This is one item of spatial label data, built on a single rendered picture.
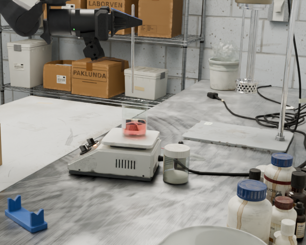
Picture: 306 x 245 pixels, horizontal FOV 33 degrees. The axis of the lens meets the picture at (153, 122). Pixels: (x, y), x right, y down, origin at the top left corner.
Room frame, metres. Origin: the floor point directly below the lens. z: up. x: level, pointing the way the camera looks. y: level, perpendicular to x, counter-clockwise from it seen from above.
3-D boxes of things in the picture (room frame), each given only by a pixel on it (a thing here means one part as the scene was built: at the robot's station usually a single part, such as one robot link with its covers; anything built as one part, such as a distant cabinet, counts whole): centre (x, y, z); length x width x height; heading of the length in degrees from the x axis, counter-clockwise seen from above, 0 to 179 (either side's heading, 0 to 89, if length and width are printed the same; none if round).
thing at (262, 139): (1.48, -0.26, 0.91); 0.30 x 0.20 x 0.01; 69
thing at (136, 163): (1.17, 0.08, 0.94); 0.22 x 0.13 x 0.08; 81
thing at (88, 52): (1.15, 0.14, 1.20); 0.07 x 0.06 x 0.07; 7
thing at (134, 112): (1.16, 0.04, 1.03); 0.07 x 0.06 x 0.08; 167
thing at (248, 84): (1.47, -0.27, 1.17); 0.07 x 0.07 x 0.25
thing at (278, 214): (0.82, -0.23, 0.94); 0.05 x 0.05 x 0.09
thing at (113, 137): (1.16, 0.05, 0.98); 0.12 x 0.12 x 0.01; 81
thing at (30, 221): (0.88, 0.23, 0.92); 0.10 x 0.03 x 0.04; 45
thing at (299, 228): (0.85, -0.27, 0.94); 0.03 x 0.03 x 0.07
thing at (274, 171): (0.97, -0.26, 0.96); 0.06 x 0.06 x 0.11
